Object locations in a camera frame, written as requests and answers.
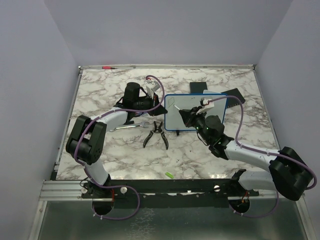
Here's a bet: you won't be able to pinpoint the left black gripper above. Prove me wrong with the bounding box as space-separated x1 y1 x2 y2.
133 92 168 117

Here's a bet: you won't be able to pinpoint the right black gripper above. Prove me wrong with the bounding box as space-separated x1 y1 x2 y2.
180 105 211 144

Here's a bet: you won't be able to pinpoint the blue framed whiteboard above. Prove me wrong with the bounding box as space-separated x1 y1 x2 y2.
164 93 228 131

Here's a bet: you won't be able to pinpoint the green marker cap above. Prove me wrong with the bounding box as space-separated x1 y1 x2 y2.
165 172 174 179

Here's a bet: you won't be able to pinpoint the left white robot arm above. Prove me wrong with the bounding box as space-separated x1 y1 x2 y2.
65 81 167 198

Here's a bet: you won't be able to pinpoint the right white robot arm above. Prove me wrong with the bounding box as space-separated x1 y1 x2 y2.
178 106 315 201

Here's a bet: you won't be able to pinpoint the silver open end wrench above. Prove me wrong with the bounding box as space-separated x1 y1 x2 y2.
110 121 149 132

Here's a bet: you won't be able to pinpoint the black flat box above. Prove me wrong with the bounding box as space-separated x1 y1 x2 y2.
189 82 208 94

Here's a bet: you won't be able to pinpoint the grey small box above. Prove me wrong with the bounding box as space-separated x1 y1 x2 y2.
203 90 221 95

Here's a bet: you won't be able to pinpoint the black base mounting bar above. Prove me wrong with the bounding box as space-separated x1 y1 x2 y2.
81 178 259 209

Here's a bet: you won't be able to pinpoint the black handled pliers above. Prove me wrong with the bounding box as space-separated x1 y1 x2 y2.
143 121 169 150

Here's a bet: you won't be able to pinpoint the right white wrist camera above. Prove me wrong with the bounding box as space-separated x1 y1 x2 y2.
196 97 215 115

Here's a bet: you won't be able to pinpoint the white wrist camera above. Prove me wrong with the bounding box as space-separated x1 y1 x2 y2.
196 97 215 115
145 77 160 99

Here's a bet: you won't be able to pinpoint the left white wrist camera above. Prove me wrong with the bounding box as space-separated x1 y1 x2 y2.
145 77 160 99

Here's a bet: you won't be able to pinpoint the black network switch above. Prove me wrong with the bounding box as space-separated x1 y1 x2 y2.
224 88 246 109

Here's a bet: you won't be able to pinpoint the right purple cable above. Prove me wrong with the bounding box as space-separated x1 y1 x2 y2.
207 96 316 219

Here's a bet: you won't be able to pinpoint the purple cable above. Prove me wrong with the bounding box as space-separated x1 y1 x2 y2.
74 74 164 221
207 96 316 219

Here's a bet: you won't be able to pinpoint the red marker on rail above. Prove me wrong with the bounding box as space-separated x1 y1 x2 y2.
101 66 117 70

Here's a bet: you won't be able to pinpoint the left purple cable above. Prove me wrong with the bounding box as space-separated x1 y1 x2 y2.
74 74 164 221

